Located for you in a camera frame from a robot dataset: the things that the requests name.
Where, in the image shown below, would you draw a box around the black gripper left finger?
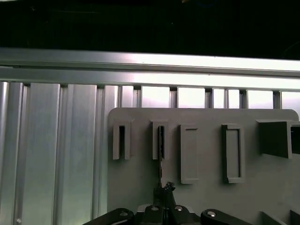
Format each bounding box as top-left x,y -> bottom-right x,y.
82,187 -> 168,225

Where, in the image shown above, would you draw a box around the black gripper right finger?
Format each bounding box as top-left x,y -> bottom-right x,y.
165,180 -> 256,225

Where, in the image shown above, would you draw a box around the blue RAM stick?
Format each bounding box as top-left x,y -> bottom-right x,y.
157,126 -> 165,188

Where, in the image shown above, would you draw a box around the grey plastic parts rack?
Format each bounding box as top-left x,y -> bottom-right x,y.
106,107 -> 300,225

